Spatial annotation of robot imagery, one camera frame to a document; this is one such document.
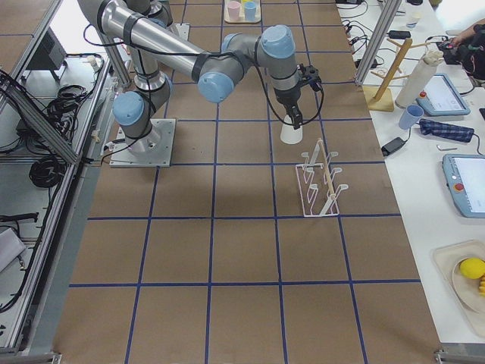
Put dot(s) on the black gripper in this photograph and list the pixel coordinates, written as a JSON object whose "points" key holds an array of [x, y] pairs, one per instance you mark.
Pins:
{"points": [[286, 98]]}

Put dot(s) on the cream white cup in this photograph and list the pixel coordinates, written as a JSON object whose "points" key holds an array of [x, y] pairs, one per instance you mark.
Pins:
{"points": [[289, 135]]}

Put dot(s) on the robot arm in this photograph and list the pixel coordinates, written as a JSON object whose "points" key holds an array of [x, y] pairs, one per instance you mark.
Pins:
{"points": [[216, 74]]}

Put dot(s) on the white dish rack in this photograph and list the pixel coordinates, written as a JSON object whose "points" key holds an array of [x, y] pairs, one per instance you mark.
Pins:
{"points": [[315, 177]]}

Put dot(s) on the blue cup on desk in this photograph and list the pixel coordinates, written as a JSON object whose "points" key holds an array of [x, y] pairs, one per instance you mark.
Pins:
{"points": [[411, 115]]}

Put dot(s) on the pink cup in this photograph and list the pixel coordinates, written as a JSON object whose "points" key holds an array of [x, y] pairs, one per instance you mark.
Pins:
{"points": [[233, 10]]}

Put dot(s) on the wooden mug tree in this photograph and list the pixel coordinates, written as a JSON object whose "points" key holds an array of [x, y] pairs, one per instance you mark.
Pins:
{"points": [[380, 98]]}

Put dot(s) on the black power adapter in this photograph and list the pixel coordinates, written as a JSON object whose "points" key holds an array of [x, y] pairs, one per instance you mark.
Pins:
{"points": [[392, 146]]}

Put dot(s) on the cream plastic tray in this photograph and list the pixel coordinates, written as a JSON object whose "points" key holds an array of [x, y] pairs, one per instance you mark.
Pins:
{"points": [[241, 14]]}

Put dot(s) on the blue plaid cloth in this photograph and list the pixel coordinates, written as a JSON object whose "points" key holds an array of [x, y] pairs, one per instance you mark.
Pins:
{"points": [[446, 131]]}

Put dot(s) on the white thermos bottle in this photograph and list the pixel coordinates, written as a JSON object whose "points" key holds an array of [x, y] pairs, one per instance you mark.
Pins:
{"points": [[419, 78]]}

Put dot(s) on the blue teach pendant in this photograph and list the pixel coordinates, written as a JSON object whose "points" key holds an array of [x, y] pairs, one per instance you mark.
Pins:
{"points": [[441, 98], [464, 176]]}

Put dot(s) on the yellow lemon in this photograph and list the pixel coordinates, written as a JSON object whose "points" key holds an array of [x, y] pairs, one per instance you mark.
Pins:
{"points": [[472, 268]]}

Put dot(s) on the beige plate tray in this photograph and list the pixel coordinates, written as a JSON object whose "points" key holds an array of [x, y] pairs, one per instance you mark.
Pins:
{"points": [[466, 290]]}

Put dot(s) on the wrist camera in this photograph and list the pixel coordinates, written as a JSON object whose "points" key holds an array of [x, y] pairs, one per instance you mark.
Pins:
{"points": [[309, 76]]}

